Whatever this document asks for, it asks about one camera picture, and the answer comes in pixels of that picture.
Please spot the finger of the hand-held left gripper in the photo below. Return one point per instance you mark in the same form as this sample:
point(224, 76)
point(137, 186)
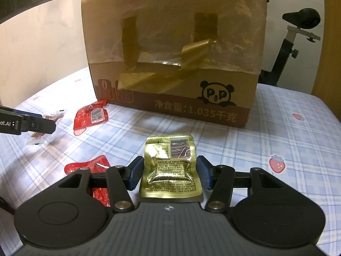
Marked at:
point(29, 113)
point(37, 125)

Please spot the red snack packet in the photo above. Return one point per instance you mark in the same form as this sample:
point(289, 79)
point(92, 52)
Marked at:
point(90, 165)
point(82, 117)

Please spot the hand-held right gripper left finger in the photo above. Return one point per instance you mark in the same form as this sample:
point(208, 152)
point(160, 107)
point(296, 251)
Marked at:
point(135, 170)

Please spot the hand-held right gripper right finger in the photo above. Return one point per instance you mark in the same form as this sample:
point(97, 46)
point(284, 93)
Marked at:
point(203, 170)

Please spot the black exercise bike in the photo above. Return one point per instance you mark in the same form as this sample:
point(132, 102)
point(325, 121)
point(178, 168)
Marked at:
point(282, 56)

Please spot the clear brown snack packet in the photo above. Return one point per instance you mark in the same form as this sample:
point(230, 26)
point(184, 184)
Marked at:
point(57, 117)

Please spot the brown cardboard box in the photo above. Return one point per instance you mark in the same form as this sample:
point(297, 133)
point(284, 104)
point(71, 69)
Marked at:
point(173, 90)

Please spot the plaid strawberry print cloth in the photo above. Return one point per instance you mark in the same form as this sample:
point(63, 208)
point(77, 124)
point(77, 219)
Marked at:
point(279, 138)

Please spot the gold foil snack packet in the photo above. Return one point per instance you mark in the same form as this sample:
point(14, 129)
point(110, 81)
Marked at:
point(167, 176)

